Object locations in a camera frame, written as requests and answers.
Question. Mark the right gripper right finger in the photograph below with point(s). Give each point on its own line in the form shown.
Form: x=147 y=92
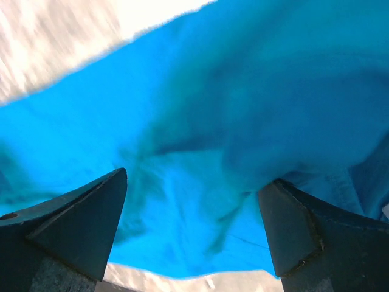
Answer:
x=316 y=246

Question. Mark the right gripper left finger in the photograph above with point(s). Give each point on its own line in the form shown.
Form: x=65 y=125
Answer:
x=63 y=244

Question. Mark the bright blue t shirt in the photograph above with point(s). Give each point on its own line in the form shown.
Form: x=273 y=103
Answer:
x=204 y=112

